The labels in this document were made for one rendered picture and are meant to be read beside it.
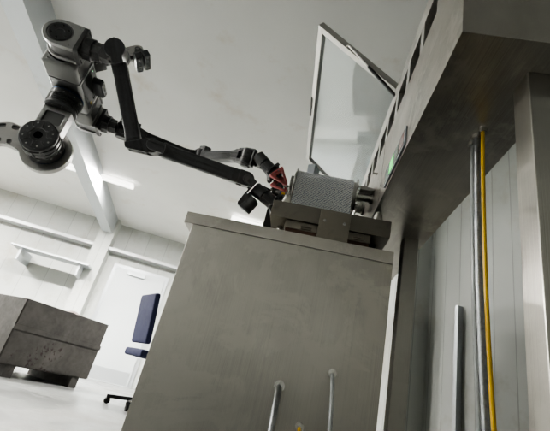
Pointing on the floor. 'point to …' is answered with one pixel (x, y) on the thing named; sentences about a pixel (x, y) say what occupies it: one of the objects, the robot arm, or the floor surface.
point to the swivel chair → (141, 334)
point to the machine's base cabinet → (264, 339)
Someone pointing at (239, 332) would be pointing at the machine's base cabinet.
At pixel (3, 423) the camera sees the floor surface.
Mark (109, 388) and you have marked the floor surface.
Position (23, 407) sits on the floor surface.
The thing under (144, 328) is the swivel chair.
